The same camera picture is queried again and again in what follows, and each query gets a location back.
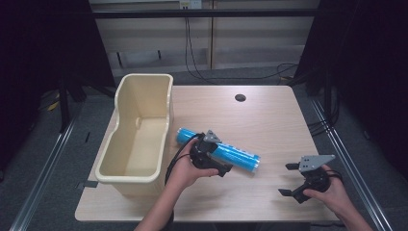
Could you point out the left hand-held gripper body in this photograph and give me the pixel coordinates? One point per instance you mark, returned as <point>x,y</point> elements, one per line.
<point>203,154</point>

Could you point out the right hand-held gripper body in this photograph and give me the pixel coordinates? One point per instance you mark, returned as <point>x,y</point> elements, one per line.
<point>316,179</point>

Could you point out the blue cylindrical tube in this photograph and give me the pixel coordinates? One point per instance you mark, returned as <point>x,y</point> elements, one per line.
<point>237,155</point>

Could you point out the cream plastic bin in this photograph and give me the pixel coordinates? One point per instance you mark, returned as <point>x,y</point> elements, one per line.
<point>144,144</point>

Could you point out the person's right hand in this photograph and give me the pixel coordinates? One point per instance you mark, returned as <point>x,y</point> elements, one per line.
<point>335,195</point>

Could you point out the person's left hand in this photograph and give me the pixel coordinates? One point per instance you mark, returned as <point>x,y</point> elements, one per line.
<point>183,173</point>

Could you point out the black table grommet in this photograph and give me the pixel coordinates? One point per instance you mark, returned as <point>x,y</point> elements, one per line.
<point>240,97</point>

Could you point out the black curtain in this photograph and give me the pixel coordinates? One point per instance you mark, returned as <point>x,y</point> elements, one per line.
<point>362,64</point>
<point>41,48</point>

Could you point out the black horizontal metal bar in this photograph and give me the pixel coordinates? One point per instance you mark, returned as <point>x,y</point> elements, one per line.
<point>205,13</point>

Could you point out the black stand leg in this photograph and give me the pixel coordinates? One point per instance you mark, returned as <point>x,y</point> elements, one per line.
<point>64,109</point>

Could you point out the metal floor rail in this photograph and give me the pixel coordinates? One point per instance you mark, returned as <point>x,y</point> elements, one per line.
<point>349,160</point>
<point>41,179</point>

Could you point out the grey table bracket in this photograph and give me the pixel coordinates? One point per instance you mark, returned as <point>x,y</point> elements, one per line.
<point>88,184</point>

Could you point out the white wall outlet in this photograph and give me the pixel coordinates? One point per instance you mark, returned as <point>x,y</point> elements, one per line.
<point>190,4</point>

